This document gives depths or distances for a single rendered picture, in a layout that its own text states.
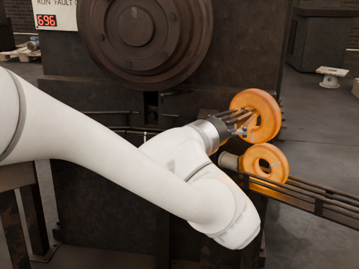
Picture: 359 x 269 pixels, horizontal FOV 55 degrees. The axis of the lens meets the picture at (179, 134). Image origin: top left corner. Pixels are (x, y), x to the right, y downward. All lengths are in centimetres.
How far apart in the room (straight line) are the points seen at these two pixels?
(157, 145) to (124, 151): 23
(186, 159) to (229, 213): 14
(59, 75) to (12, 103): 123
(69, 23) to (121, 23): 36
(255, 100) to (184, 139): 30
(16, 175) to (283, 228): 140
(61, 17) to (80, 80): 25
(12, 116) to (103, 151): 16
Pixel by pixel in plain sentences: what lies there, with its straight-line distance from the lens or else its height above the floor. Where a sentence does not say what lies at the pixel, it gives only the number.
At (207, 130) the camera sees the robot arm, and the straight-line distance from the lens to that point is 79.
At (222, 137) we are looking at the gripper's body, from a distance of 83.
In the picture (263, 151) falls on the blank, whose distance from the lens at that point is 113.
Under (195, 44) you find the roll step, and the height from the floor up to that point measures 106.
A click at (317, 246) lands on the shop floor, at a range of 202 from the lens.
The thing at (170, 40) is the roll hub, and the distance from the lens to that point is 112.
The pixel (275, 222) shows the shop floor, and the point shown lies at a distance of 211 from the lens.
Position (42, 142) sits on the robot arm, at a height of 111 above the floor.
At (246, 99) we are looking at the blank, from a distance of 98.
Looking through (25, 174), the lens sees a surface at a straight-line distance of 137.
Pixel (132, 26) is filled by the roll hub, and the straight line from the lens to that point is 114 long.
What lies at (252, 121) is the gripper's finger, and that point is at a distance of 91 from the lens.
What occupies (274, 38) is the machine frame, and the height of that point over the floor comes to 106.
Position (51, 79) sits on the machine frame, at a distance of 152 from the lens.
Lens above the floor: 127
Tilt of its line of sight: 25 degrees down
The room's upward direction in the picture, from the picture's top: 1 degrees clockwise
